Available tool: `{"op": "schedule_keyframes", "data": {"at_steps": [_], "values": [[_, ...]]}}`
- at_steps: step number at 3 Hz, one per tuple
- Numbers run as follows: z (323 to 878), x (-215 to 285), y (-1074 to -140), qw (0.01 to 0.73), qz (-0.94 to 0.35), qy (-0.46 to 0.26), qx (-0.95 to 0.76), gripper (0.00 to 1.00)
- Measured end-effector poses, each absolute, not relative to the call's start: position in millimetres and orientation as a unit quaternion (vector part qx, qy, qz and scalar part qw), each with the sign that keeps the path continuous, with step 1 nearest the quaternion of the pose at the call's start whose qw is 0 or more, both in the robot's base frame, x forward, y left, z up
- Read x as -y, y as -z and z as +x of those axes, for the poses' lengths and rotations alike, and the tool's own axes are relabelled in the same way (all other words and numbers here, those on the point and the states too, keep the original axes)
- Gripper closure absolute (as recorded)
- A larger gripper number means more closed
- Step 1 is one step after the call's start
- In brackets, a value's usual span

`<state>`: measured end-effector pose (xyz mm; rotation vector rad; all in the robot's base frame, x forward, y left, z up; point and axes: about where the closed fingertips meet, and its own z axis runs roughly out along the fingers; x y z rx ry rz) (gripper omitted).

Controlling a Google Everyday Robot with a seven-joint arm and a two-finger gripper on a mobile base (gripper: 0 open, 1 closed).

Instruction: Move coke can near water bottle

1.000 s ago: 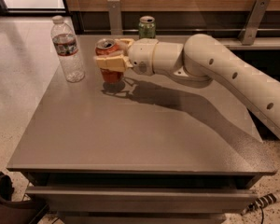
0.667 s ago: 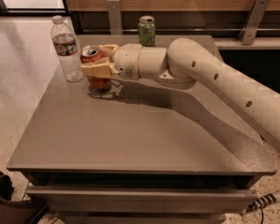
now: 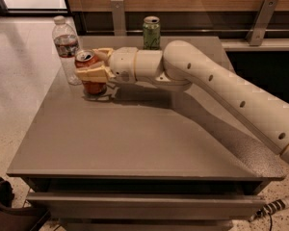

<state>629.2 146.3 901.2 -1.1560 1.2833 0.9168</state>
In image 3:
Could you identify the right metal wall bracket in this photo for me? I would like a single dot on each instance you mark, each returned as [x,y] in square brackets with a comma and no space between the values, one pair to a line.
[257,32]

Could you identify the red coke can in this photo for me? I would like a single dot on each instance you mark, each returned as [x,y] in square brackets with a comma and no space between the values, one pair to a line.
[86,58]

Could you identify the metal wall bracket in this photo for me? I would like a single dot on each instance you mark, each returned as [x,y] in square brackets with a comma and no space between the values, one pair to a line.
[118,16]
[257,32]

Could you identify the grey cabinet drawer front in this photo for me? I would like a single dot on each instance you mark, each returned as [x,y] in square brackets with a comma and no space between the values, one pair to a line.
[146,206]

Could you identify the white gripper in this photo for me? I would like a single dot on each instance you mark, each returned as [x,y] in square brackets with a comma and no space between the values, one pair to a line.
[122,64]

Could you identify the dark brown chair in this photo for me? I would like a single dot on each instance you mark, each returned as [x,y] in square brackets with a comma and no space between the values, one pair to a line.
[19,219]

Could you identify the left metal wall bracket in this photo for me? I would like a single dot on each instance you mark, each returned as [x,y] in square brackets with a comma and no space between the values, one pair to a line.
[118,16]

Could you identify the green soda can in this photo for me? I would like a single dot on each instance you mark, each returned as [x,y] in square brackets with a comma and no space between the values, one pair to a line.
[151,33]

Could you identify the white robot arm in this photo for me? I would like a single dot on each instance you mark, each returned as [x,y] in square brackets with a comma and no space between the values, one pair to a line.
[180,65]

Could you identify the horizontal metal rail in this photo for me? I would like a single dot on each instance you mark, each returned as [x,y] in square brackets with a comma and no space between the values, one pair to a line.
[170,32]

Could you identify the clear plastic water bottle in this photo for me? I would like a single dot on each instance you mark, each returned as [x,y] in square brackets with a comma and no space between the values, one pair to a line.
[67,44]

